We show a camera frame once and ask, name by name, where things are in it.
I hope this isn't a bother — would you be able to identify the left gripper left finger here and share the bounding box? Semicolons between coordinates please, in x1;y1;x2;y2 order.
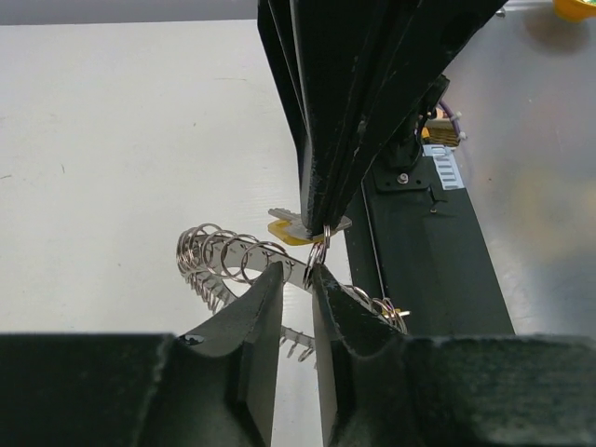
1;263;283;446

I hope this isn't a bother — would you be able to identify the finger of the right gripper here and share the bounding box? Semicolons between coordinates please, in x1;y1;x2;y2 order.
257;1;373;231
320;1;505;228

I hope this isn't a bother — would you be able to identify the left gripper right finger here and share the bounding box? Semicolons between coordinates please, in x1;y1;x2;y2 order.
312;265;595;446

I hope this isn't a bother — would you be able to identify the large metal keyring with rings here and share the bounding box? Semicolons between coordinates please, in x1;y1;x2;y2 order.
175;222;413;369

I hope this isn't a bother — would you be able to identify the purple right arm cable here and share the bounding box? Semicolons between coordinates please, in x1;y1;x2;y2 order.
437;100;471;150

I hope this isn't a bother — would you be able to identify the right white cable duct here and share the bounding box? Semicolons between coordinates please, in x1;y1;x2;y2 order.
423;144;466;191

